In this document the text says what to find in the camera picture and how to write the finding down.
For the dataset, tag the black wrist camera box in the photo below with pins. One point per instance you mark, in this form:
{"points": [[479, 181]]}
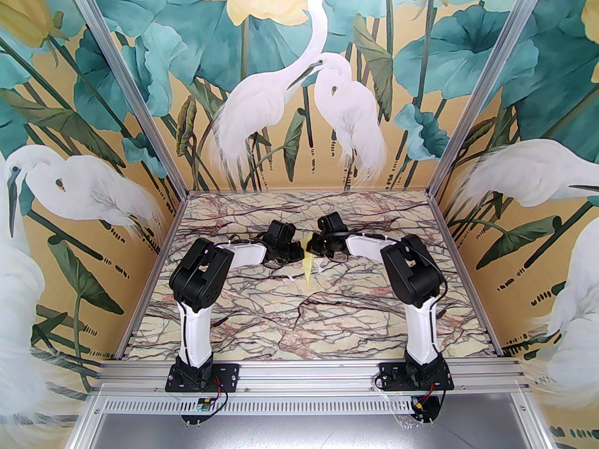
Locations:
{"points": [[282, 232], [333, 222]]}

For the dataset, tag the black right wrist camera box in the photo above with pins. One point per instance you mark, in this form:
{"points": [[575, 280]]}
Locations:
{"points": [[333, 222]]}

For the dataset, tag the thin aluminium table edge rail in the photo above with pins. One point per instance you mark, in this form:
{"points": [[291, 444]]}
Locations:
{"points": [[172, 232], [444, 232]]}

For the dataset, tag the black mounting bracket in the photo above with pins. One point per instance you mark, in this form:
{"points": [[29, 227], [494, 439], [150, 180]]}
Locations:
{"points": [[192, 417], [433, 413]]}

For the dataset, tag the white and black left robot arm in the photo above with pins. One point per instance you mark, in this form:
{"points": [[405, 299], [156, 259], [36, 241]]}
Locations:
{"points": [[201, 274]]}

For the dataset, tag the small green circuit board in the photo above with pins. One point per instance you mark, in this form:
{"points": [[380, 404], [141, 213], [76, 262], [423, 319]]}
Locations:
{"points": [[204, 406]]}

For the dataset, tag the grey sheet metal tray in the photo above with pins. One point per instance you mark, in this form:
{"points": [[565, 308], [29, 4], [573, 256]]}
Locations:
{"points": [[304, 433]]}

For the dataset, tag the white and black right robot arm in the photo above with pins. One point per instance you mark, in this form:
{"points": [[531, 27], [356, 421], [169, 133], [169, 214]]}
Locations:
{"points": [[412, 269]]}

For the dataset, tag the pale yellow paper sheet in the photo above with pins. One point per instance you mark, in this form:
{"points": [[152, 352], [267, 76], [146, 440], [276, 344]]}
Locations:
{"points": [[308, 269]]}

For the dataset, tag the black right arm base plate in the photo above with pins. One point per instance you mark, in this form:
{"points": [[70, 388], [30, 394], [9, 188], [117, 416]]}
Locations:
{"points": [[390, 377]]}

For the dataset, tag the aluminium frame post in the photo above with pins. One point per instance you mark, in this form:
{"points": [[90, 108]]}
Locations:
{"points": [[486, 82], [131, 91]]}

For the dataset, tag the perforated metal strip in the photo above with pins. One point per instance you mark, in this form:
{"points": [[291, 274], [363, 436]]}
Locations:
{"points": [[304, 405]]}

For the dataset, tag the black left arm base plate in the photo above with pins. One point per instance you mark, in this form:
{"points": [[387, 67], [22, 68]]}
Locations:
{"points": [[229, 374]]}

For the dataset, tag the wide aluminium frame rail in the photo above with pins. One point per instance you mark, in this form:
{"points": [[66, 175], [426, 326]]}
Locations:
{"points": [[304, 377]]}

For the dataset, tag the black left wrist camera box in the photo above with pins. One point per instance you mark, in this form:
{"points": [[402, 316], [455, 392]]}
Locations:
{"points": [[282, 232]]}

